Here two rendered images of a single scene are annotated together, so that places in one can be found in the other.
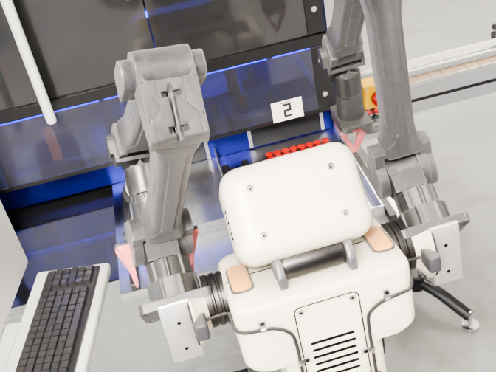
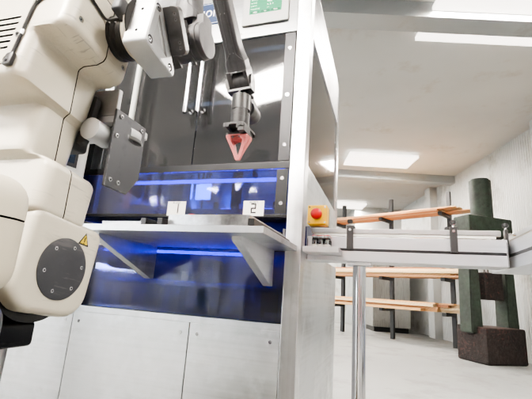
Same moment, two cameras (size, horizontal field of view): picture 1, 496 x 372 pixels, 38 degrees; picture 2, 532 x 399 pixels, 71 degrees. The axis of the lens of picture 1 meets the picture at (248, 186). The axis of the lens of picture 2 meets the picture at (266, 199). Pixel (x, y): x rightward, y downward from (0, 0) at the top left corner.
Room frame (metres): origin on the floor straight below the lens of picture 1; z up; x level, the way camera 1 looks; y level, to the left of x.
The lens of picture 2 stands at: (0.43, -0.74, 0.71)
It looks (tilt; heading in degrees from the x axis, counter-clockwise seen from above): 14 degrees up; 23
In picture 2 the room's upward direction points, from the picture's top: 4 degrees clockwise
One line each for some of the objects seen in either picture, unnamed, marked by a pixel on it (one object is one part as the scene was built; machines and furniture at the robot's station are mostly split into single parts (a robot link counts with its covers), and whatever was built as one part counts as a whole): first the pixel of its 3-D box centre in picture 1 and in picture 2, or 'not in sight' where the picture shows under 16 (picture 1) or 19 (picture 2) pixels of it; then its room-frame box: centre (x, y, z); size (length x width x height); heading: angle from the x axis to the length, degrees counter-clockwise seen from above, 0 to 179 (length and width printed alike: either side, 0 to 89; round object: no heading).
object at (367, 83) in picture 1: (373, 91); (318, 216); (1.76, -0.39, 1.00); 0.08 x 0.07 x 0.07; 5
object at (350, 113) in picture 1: (350, 106); (240, 123); (1.35, -0.25, 1.20); 0.10 x 0.07 x 0.07; 4
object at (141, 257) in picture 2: not in sight; (125, 257); (1.51, 0.26, 0.80); 0.34 x 0.03 x 0.13; 5
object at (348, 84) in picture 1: (346, 80); (241, 104); (1.35, -0.25, 1.26); 0.07 x 0.06 x 0.07; 4
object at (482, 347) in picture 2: not in sight; (485, 265); (6.54, -1.59, 1.27); 0.82 x 0.67 x 2.54; 111
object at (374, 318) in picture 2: not in sight; (386, 291); (10.44, 0.06, 0.90); 1.40 x 1.08 x 1.81; 21
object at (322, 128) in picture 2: not in sight; (324, 139); (2.22, -0.29, 1.51); 0.85 x 0.01 x 0.59; 5
